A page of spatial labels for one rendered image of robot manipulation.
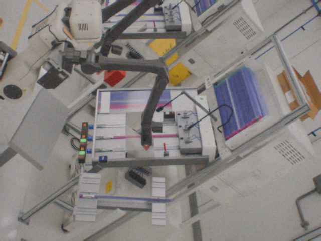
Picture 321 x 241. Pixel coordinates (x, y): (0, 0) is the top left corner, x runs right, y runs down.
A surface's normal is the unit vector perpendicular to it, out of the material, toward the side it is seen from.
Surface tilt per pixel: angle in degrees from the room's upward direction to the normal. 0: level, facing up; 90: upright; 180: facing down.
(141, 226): 90
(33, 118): 0
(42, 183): 0
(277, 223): 89
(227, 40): 90
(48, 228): 0
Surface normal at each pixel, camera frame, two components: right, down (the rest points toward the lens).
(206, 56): 0.05, 0.68
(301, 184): -0.67, -0.52
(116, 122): 0.00, -0.74
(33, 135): 0.74, -0.52
